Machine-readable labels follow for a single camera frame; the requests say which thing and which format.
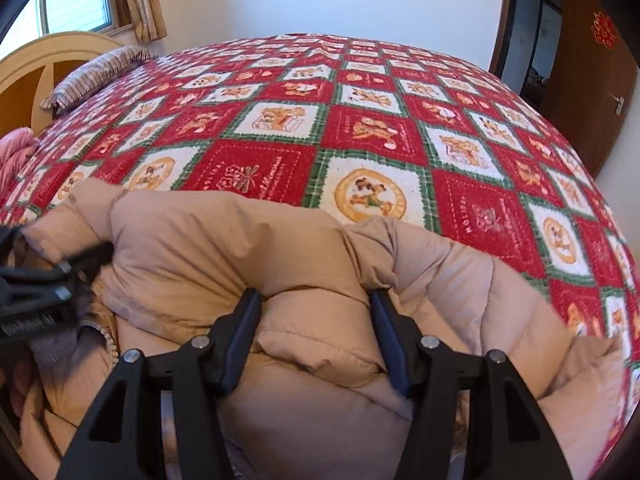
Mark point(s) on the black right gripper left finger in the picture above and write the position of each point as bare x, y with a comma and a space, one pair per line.
156, 417

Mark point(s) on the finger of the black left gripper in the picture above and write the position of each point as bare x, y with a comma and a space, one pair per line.
87, 264

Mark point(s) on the beige quilted down coat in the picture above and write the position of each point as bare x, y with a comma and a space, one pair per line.
314, 401

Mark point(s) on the pink folded quilt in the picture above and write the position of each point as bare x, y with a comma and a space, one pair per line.
16, 148

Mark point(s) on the striped pillow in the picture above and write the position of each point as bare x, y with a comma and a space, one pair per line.
94, 75

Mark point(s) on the cream wooden headboard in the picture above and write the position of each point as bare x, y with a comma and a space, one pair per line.
30, 73

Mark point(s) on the beige checked curtain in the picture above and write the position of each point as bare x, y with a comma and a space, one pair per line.
147, 17

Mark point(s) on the red patchwork cartoon bedspread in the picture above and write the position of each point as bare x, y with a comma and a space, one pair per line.
358, 128

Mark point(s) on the brown wooden door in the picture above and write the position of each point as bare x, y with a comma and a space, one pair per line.
545, 52

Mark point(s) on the red double happiness decoration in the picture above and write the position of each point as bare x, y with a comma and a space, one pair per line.
604, 30

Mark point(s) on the window with metal frame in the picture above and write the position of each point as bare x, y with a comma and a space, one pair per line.
39, 18

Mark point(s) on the silver door handle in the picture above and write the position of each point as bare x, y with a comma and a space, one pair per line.
620, 103

